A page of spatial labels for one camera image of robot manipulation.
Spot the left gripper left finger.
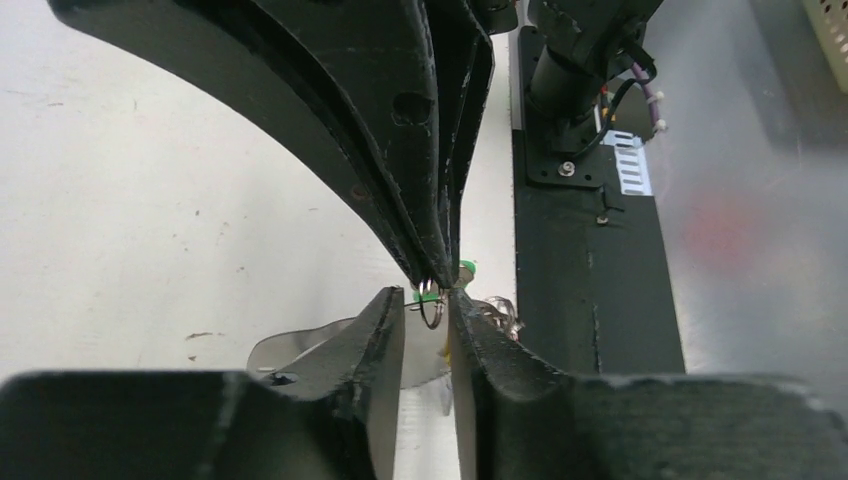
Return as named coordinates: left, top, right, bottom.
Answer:
left=1, top=287, right=404, bottom=479

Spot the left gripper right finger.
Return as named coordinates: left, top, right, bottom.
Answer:
left=448, top=290, right=847, bottom=479

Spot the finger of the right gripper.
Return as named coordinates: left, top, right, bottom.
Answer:
left=426, top=1, right=494, bottom=288
left=50, top=1, right=454, bottom=287

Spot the metal keyring plate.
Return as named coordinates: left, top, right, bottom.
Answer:
left=246, top=304, right=449, bottom=389

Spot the green tag key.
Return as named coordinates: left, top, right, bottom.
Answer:
left=411, top=259, right=478, bottom=331

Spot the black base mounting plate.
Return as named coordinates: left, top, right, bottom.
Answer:
left=510, top=26, right=685, bottom=374

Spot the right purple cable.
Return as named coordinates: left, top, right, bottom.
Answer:
left=629, top=59, right=668, bottom=134

